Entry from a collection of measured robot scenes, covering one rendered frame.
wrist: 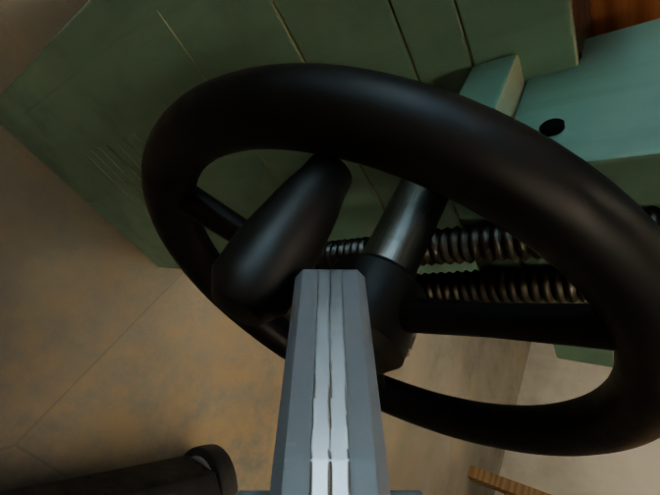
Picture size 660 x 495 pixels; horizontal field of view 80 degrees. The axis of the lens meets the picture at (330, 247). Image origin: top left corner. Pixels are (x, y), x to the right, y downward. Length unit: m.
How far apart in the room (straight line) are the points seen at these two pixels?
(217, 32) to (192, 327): 0.84
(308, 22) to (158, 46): 0.18
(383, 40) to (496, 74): 0.09
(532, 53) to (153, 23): 0.33
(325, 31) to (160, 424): 0.99
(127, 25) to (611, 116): 0.42
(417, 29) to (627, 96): 0.13
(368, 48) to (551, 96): 0.13
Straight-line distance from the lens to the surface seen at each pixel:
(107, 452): 1.11
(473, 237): 0.25
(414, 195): 0.26
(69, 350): 1.01
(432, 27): 0.31
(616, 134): 0.24
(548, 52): 0.30
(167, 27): 0.45
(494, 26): 0.30
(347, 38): 0.34
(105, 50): 0.54
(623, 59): 0.30
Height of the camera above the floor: 0.94
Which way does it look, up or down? 40 degrees down
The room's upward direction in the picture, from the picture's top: 91 degrees clockwise
